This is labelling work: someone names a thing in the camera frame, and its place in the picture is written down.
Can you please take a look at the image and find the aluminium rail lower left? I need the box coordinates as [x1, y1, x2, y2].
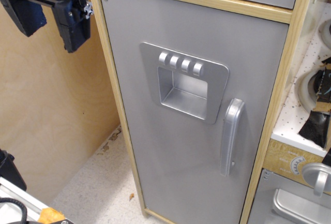
[0, 176, 50, 224]

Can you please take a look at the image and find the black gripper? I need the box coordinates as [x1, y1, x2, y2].
[1, 0, 91, 53]

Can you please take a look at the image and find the silver toy fridge door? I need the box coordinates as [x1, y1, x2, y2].
[102, 0, 288, 223]

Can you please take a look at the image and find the white speckled toy countertop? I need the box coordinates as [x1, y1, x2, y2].
[271, 3, 330, 157]

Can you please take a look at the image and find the wooden toy kitchen frame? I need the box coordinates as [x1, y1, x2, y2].
[85, 0, 331, 224]

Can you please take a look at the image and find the black box lower left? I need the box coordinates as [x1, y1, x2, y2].
[1, 150, 27, 191]

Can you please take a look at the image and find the orange tape piece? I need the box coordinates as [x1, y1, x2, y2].
[38, 207, 66, 224]

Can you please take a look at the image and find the black cable lower left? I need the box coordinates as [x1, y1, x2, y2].
[0, 197, 28, 224]

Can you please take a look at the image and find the silver oven door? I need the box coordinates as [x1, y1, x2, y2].
[248, 169, 330, 223]

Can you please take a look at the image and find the silver oven knob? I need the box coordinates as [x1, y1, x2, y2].
[302, 162, 330, 197]

